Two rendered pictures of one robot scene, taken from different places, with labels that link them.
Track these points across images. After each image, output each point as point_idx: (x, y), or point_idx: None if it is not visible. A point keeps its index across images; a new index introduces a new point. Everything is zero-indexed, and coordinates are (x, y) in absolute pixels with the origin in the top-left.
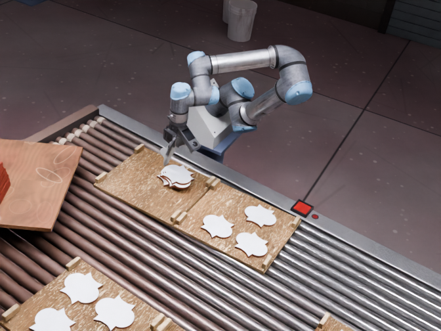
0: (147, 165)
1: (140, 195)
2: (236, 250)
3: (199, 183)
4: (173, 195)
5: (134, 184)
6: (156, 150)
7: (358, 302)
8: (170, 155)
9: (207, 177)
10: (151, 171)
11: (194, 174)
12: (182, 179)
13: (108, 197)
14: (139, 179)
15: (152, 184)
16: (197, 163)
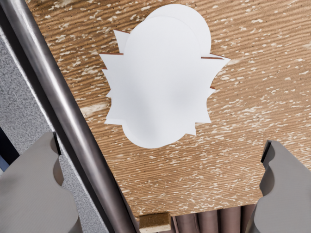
0: (178, 176)
1: (296, 101)
2: None
3: (94, 16)
4: (223, 28)
5: (265, 143)
6: (113, 198)
7: None
8: (295, 187)
9: (47, 27)
10: (185, 157)
11: (82, 72)
12: (173, 50)
13: None
14: (237, 150)
15: (229, 114)
16: (40, 112)
